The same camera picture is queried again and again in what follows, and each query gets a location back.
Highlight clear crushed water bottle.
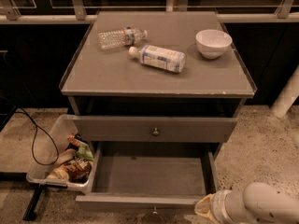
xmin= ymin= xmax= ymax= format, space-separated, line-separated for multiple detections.
xmin=97 ymin=27 xmax=148 ymax=50

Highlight black cable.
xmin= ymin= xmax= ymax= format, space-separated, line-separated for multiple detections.
xmin=0 ymin=93 xmax=60 ymax=167

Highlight grey drawer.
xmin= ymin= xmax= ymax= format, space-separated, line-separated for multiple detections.
xmin=76 ymin=142 xmax=218 ymax=214
xmin=73 ymin=116 xmax=236 ymax=143

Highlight clear plastic storage bin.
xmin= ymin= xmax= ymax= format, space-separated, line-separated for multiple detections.
xmin=26 ymin=114 xmax=94 ymax=193

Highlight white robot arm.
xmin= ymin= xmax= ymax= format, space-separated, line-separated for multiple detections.
xmin=194 ymin=70 xmax=299 ymax=224

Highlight white labelled plastic bottle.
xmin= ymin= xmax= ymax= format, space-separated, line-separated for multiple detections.
xmin=129 ymin=45 xmax=186 ymax=74

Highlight grey top drawer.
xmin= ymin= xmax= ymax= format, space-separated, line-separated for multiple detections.
xmin=73 ymin=116 xmax=236 ymax=143

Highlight white ceramic bowl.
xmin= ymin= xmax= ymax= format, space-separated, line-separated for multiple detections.
xmin=195 ymin=29 xmax=233 ymax=59

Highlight black metal stand leg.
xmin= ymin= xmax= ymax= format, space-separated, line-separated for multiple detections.
xmin=22 ymin=185 xmax=44 ymax=221

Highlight snack packets in bin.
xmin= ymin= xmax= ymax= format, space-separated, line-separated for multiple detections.
xmin=48 ymin=133 xmax=94 ymax=183

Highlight grey wooden drawer cabinet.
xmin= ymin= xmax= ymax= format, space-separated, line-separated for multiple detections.
xmin=58 ymin=10 xmax=258 ymax=161

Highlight metal railing frame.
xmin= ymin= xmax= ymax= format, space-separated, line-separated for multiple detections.
xmin=0 ymin=0 xmax=299 ymax=23

